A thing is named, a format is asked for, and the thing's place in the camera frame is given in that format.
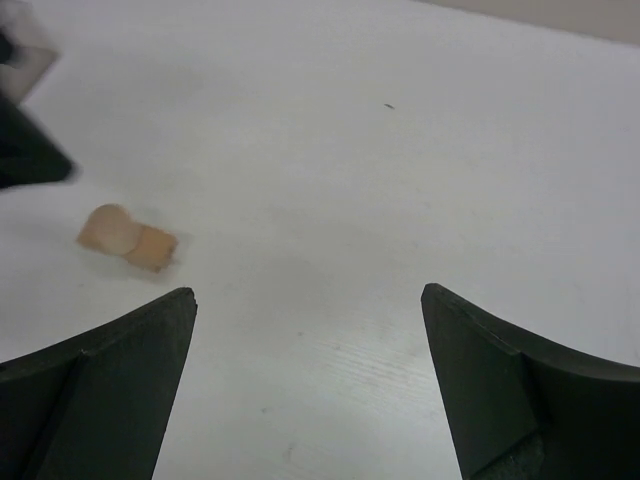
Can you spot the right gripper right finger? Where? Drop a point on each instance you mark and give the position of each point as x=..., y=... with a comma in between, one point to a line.
x=520, y=406

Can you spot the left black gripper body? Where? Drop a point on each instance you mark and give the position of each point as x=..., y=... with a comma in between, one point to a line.
x=28, y=156

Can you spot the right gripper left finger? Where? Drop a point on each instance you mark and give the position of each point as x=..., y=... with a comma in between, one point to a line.
x=97, y=405

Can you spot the clear plastic box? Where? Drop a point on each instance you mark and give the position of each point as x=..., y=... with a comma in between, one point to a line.
x=28, y=51

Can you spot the long rectangular wood block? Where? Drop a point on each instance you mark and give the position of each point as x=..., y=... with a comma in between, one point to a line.
x=154, y=251

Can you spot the wood cylinder block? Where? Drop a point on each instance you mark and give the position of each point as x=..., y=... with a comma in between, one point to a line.
x=114, y=230

